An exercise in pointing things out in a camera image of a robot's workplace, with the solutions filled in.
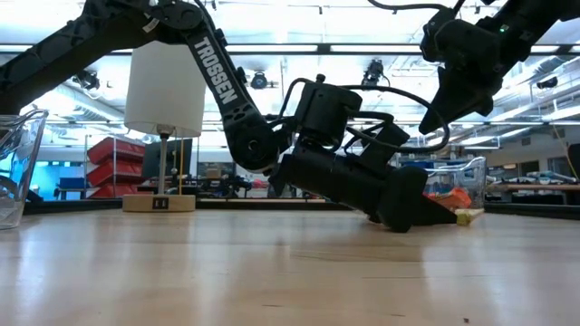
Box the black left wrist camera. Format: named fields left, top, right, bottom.
left=293, top=73, right=364, bottom=153

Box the yellow candy bar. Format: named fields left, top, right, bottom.
left=454, top=207, right=486, bottom=226

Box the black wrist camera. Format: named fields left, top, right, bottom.
left=419, top=7, right=459, bottom=64
left=293, top=73, right=364, bottom=153

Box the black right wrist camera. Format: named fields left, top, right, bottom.
left=419, top=7, right=459, bottom=64

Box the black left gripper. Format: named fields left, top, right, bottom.
left=269, top=121, right=459, bottom=235

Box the black background monitor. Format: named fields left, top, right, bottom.
left=142, top=138, right=194, bottom=180

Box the clear plastic bin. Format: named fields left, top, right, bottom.
left=423, top=156, right=488, bottom=212
left=0, top=108, right=50, bottom=231
left=568, top=142, right=580, bottom=180

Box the red storage bin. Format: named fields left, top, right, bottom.
left=86, top=137, right=146, bottom=165
left=86, top=160, right=145, bottom=187
left=88, top=183, right=141, bottom=200

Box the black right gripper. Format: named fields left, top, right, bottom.
left=418, top=20, right=505, bottom=136

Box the wooden workbench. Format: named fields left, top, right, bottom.
left=487, top=182, right=580, bottom=192

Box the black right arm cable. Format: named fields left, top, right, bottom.
left=365, top=0, right=468, bottom=14

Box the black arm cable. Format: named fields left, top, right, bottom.
left=365, top=0, right=468, bottom=14
left=274, top=76, right=452, bottom=156

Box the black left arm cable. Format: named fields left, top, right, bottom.
left=274, top=76, right=452, bottom=156

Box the white shade wooden base lamp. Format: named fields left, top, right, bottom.
left=121, top=40, right=208, bottom=213

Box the orange Reese's candy packet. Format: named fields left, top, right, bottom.
left=425, top=187, right=473, bottom=212

